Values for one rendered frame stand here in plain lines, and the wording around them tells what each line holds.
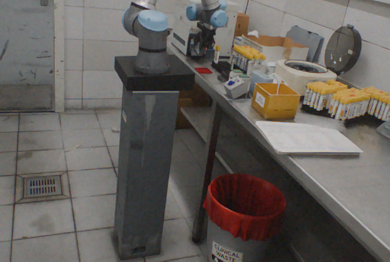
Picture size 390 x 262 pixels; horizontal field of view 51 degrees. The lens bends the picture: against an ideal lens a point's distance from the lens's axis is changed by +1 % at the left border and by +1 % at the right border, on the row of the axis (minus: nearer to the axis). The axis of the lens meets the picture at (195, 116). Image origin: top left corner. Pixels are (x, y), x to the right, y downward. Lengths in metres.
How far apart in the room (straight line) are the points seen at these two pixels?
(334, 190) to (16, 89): 2.79
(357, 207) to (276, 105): 0.55
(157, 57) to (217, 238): 0.84
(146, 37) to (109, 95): 2.04
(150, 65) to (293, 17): 1.11
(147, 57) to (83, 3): 1.80
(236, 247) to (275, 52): 0.98
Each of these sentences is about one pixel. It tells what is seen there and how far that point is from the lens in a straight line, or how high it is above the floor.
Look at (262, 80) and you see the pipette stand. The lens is 1.71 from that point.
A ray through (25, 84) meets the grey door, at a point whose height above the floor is 0.24.
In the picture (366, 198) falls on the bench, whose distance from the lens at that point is 1.21.
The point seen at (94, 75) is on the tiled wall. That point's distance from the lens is 3.56.
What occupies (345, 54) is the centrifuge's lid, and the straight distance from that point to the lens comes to 2.05.
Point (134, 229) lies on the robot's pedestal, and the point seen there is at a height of 0.18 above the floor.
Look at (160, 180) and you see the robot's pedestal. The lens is 1.87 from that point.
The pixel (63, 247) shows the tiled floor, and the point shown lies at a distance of 2.18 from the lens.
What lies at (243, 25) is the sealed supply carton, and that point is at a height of 0.99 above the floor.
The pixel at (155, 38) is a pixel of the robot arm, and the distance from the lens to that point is 1.63.
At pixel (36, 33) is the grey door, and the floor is 0.66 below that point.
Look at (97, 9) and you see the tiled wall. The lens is 3.42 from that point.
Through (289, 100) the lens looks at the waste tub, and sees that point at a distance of 1.56.
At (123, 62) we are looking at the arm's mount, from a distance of 1.80.
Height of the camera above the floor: 1.45
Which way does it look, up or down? 23 degrees down
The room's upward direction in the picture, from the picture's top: 8 degrees clockwise
